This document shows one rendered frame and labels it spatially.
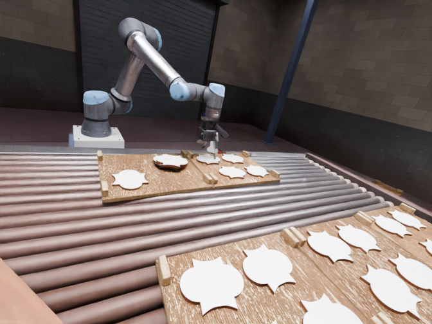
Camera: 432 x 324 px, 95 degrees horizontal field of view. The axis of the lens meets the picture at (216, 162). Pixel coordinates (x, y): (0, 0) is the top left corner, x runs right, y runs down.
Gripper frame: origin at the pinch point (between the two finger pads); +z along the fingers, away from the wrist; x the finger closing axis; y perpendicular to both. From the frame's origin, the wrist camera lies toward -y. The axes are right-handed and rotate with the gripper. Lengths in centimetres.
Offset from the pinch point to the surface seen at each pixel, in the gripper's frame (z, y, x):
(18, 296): -8, 62, 60
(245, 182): 4.0, -7.6, 24.8
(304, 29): -166, -359, -285
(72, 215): 4, 59, 29
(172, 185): 3.1, 27.1, 21.5
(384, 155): 54, -486, -75
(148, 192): 2.8, 36.9, 24.6
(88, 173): 4, 55, 4
